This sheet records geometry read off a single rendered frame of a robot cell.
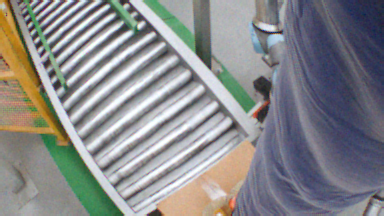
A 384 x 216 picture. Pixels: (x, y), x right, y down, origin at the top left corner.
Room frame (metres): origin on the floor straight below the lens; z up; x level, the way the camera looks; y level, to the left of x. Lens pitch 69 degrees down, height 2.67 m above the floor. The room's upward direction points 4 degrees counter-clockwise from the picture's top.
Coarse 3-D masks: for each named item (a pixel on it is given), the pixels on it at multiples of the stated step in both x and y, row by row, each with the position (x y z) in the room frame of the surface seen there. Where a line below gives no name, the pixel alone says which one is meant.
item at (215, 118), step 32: (32, 0) 1.74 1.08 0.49; (64, 0) 1.63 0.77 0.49; (64, 64) 1.13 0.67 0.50; (128, 64) 1.06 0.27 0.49; (64, 96) 0.94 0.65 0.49; (96, 128) 0.76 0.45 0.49; (128, 128) 0.75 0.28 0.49; (160, 128) 0.75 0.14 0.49; (96, 160) 0.60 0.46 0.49; (128, 160) 0.61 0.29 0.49; (160, 160) 0.60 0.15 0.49; (192, 160) 0.60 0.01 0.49
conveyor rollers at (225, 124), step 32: (96, 0) 1.51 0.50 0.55; (32, 32) 1.40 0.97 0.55; (64, 32) 1.34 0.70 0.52; (96, 32) 1.27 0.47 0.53; (128, 32) 1.22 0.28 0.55; (96, 64) 1.07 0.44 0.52; (160, 64) 1.01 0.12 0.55; (96, 96) 0.89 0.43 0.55; (128, 96) 0.88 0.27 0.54; (160, 96) 0.86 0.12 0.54; (192, 96) 0.85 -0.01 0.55; (192, 128) 0.72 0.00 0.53; (224, 128) 0.71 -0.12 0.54; (128, 192) 0.43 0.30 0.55; (160, 192) 0.44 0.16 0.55
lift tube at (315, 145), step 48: (288, 0) 0.19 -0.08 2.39; (336, 0) 0.12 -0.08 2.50; (288, 48) 0.16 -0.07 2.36; (336, 48) 0.12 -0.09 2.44; (288, 96) 0.16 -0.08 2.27; (336, 96) 0.10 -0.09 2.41; (288, 144) 0.12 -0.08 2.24; (336, 144) 0.08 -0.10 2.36; (240, 192) 0.18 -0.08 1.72; (288, 192) 0.09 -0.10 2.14; (336, 192) 0.06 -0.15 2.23
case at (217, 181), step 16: (240, 144) 0.51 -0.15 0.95; (224, 160) 0.46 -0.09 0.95; (240, 160) 0.45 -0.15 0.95; (208, 176) 0.41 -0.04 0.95; (224, 176) 0.40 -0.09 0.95; (240, 176) 0.39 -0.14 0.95; (176, 192) 0.35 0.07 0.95; (192, 192) 0.35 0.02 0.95; (208, 192) 0.35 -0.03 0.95; (224, 192) 0.34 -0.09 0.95; (160, 208) 0.29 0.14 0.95; (176, 208) 0.29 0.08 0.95; (192, 208) 0.28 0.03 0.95; (224, 208) 0.27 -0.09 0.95
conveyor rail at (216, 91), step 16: (128, 0) 1.42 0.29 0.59; (144, 16) 1.28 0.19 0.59; (160, 32) 1.16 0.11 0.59; (176, 48) 1.06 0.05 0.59; (192, 64) 0.97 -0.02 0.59; (208, 80) 0.90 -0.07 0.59; (208, 96) 0.87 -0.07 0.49; (224, 96) 0.82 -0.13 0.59; (224, 112) 0.78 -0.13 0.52; (240, 112) 0.75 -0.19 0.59; (240, 128) 0.70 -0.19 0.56; (256, 128) 0.67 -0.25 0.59
